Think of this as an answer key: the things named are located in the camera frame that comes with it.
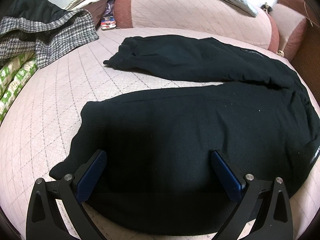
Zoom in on black pants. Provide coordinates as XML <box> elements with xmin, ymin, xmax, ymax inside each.
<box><xmin>49</xmin><ymin>35</ymin><xmax>319</xmax><ymax>235</ymax></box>

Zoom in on pink quilted mattress cover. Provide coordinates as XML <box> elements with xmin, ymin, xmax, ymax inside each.
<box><xmin>1</xmin><ymin>28</ymin><xmax>319</xmax><ymax>239</ymax></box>

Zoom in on green patterned cloth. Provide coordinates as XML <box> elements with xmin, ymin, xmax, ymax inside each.
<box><xmin>1</xmin><ymin>53</ymin><xmax>38</xmax><ymax>122</ymax></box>

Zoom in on houndstooth garment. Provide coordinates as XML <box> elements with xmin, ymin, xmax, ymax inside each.
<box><xmin>1</xmin><ymin>0</ymin><xmax>99</xmax><ymax>68</ymax></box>

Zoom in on pink red corner cushion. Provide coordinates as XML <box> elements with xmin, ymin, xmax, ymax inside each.
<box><xmin>271</xmin><ymin>0</ymin><xmax>308</xmax><ymax>61</ymax></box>

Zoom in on small dark toy figure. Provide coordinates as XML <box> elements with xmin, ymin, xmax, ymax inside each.
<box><xmin>260</xmin><ymin>3</ymin><xmax>273</xmax><ymax>14</ymax></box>

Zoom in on pink bolster cushion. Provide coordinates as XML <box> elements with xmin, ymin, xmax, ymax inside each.
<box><xmin>113</xmin><ymin>0</ymin><xmax>279</xmax><ymax>53</ymax></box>

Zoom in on colourful snack packet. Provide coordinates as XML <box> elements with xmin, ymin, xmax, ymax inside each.
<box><xmin>100</xmin><ymin>0</ymin><xmax>117</xmax><ymax>30</ymax></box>

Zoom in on beige cord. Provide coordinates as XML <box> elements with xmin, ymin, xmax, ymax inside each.
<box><xmin>303</xmin><ymin>0</ymin><xmax>315</xmax><ymax>27</ymax></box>

